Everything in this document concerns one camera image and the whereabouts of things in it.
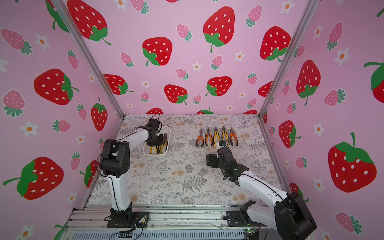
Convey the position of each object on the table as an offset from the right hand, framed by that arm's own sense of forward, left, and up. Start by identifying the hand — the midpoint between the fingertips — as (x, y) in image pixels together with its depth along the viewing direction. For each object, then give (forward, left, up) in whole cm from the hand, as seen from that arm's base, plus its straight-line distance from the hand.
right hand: (215, 154), depth 86 cm
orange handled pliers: (+24, -13, -9) cm, 28 cm away
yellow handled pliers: (+21, 0, -10) cm, 23 cm away
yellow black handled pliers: (+25, -7, -10) cm, 27 cm away
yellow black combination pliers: (+6, +43, -9) cm, 44 cm away
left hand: (+12, +37, -9) cm, 40 cm away
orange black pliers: (+19, +6, -10) cm, 23 cm away
